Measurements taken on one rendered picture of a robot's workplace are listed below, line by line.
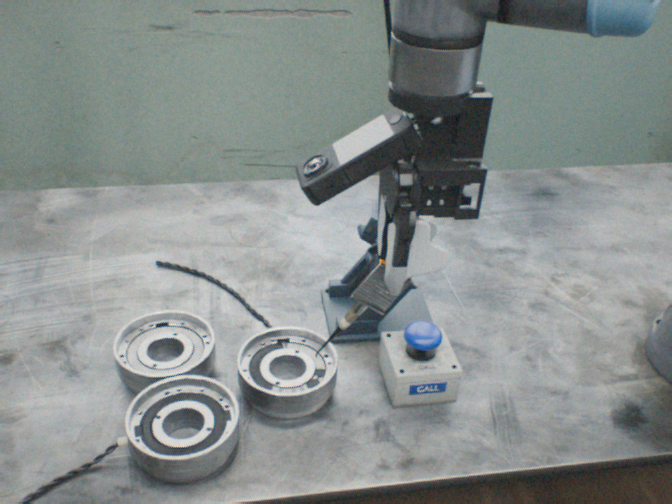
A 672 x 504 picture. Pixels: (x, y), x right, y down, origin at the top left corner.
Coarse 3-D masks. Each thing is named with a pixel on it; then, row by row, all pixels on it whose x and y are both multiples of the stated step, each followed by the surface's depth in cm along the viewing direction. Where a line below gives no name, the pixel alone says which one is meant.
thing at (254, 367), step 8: (264, 344) 78; (272, 344) 78; (280, 344) 78; (256, 352) 77; (264, 352) 77; (256, 360) 76; (256, 368) 75; (320, 368) 75; (256, 376) 74; (312, 376) 74; (320, 376) 74; (256, 384) 73; (264, 384) 73; (272, 384) 73; (304, 384) 73; (312, 384) 73
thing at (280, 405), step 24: (264, 336) 78; (288, 336) 79; (312, 336) 78; (240, 360) 74; (264, 360) 76; (288, 360) 77; (312, 360) 76; (336, 360) 75; (240, 384) 73; (288, 384) 73; (264, 408) 72; (288, 408) 71; (312, 408) 72
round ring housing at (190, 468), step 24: (168, 384) 71; (192, 384) 72; (216, 384) 71; (144, 408) 69; (168, 408) 70; (192, 408) 70; (168, 432) 70; (144, 456) 64; (168, 456) 63; (192, 456) 64; (216, 456) 65; (168, 480) 66; (192, 480) 66
